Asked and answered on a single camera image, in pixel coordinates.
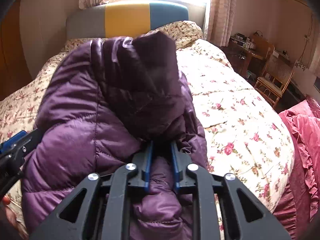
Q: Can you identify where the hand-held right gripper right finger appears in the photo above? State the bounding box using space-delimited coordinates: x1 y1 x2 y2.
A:
171 141 292 240

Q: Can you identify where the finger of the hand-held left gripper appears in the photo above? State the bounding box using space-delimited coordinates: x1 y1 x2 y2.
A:
0 129 45 155

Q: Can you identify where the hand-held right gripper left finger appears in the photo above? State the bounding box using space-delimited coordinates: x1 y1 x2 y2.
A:
29 141 153 240

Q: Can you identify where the purple down jacket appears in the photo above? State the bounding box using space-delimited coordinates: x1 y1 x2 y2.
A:
21 31 221 240

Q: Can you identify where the person's left hand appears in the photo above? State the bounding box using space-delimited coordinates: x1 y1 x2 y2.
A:
0 196 18 240

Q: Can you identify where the floral quilt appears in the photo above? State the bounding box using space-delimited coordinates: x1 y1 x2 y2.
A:
0 38 296 240

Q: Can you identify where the wooden wardrobe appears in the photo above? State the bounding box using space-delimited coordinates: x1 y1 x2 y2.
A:
0 0 33 100

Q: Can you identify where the pink ruffled bedspread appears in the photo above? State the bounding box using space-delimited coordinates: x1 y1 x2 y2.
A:
272 97 320 230

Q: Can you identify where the wooden cane chair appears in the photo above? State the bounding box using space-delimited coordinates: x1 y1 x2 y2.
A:
254 44 295 110

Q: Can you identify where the wooden desk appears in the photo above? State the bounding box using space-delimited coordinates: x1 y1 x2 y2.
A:
222 36 292 82

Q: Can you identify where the floral pillow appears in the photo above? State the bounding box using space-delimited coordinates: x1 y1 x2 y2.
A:
146 20 203 50

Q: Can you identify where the grey yellow blue headboard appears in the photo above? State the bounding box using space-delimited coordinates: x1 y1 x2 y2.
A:
66 0 189 40

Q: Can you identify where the brown bag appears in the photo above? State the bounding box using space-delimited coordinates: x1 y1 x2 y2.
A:
251 31 271 50

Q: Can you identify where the wall cable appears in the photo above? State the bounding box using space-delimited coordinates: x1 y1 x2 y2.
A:
298 15 316 67

